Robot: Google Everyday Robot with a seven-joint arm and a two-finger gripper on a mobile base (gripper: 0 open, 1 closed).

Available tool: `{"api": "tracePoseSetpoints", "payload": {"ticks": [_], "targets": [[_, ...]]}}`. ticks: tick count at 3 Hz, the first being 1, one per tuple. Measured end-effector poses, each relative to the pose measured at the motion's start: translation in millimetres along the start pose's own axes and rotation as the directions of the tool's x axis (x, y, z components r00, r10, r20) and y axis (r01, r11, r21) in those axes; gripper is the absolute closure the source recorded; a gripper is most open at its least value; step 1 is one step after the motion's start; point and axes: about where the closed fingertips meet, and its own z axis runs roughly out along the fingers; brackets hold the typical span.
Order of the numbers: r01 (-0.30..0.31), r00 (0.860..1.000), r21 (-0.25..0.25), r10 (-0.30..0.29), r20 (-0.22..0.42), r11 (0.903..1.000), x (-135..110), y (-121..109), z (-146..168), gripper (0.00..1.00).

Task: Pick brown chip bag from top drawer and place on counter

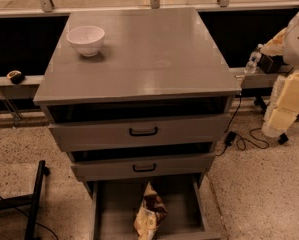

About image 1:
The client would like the brown chip bag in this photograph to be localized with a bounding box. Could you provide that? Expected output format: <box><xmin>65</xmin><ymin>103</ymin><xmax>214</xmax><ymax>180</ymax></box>
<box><xmin>134</xmin><ymin>183</ymin><xmax>168</xmax><ymax>240</ymax></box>

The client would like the metal shelf bracket left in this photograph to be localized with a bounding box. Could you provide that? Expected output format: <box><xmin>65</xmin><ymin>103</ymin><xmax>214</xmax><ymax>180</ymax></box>
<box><xmin>0</xmin><ymin>91</ymin><xmax>22</xmax><ymax>127</ymax></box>

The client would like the black middle drawer handle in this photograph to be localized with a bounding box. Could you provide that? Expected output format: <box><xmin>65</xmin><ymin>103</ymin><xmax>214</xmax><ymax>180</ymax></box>
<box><xmin>132</xmin><ymin>163</ymin><xmax>156</xmax><ymax>173</ymax></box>

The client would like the black metal stand leg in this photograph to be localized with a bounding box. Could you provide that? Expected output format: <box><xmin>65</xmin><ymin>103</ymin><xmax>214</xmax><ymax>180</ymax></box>
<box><xmin>0</xmin><ymin>160</ymin><xmax>50</xmax><ymax>240</ymax></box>

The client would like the black and yellow tape measure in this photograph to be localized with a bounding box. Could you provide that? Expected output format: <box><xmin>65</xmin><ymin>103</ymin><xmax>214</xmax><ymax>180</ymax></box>
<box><xmin>7</xmin><ymin>70</ymin><xmax>25</xmax><ymax>84</ymax></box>

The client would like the grey open bottom drawer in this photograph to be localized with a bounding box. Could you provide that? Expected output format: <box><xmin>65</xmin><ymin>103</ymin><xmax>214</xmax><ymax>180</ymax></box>
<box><xmin>91</xmin><ymin>175</ymin><xmax>221</xmax><ymax>240</ymax></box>

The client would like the black drawer handle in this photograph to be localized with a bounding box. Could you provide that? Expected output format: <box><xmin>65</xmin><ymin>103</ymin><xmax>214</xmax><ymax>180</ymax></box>
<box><xmin>129</xmin><ymin>127</ymin><xmax>158</xmax><ymax>137</ymax></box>
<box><xmin>132</xmin><ymin>163</ymin><xmax>156</xmax><ymax>173</ymax></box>

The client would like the black power adapter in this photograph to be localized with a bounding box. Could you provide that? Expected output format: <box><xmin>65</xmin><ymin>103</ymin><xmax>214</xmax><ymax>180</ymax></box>
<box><xmin>224</xmin><ymin>131</ymin><xmax>237</xmax><ymax>146</ymax></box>

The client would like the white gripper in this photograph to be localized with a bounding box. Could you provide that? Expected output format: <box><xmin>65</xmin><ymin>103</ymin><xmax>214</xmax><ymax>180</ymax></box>
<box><xmin>262</xmin><ymin>70</ymin><xmax>299</xmax><ymax>138</ymax></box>

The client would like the black table leg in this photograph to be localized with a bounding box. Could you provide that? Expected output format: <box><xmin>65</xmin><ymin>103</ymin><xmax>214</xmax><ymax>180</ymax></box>
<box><xmin>254</xmin><ymin>96</ymin><xmax>289</xmax><ymax>145</ymax></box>

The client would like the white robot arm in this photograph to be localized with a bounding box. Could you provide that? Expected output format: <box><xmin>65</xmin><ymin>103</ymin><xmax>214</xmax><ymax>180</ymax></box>
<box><xmin>261</xmin><ymin>12</ymin><xmax>299</xmax><ymax>137</ymax></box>

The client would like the black floor cable left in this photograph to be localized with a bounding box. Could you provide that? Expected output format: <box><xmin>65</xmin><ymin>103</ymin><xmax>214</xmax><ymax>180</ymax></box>
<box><xmin>0</xmin><ymin>187</ymin><xmax>60</xmax><ymax>240</ymax></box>

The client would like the white ceramic bowl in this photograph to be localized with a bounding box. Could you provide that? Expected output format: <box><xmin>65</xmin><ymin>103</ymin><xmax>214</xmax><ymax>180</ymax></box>
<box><xmin>66</xmin><ymin>26</ymin><xmax>105</xmax><ymax>57</ymax></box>

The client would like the clear plastic water bottle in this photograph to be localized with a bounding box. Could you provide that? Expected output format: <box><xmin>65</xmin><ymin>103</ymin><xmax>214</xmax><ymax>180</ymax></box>
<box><xmin>244</xmin><ymin>44</ymin><xmax>263</xmax><ymax>74</ymax></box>

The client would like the grey top drawer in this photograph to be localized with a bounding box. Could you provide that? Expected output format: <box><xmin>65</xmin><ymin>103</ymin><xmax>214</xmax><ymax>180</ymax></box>
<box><xmin>49</xmin><ymin>114</ymin><xmax>230</xmax><ymax>152</ymax></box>

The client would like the grey middle drawer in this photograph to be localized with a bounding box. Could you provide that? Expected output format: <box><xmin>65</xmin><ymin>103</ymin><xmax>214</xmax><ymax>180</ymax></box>
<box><xmin>72</xmin><ymin>153</ymin><xmax>215</xmax><ymax>182</ymax></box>

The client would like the black top drawer handle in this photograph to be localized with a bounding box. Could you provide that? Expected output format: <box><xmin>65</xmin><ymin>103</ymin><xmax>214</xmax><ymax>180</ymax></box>
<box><xmin>129</xmin><ymin>127</ymin><xmax>158</xmax><ymax>137</ymax></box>

